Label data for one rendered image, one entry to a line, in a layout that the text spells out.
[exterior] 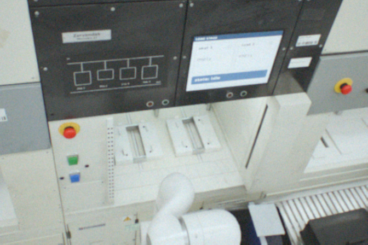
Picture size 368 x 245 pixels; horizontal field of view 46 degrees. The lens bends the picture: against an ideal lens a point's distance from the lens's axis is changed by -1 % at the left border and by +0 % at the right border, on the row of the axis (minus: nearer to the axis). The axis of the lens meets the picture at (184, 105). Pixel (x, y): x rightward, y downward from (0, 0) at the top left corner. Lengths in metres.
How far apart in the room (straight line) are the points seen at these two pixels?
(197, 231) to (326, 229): 0.97
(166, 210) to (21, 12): 0.59
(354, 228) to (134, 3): 1.33
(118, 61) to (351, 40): 0.77
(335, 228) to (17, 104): 1.33
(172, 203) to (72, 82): 0.45
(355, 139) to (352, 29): 0.91
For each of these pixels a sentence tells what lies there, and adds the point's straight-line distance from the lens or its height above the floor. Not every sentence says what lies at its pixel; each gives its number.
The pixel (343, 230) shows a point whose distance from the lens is 1.96.
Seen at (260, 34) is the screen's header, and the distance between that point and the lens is 1.33.
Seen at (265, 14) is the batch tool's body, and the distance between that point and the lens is 1.29.
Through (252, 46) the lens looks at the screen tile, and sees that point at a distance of 1.34.
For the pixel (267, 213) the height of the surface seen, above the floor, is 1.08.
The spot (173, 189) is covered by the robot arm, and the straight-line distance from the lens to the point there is 1.12.
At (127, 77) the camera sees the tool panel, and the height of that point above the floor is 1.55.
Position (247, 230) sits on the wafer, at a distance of 1.80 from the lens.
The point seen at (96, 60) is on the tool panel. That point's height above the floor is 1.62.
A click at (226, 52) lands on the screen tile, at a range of 1.32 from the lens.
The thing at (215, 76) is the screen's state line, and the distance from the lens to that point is 1.37.
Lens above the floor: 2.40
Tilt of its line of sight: 44 degrees down
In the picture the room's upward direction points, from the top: 9 degrees clockwise
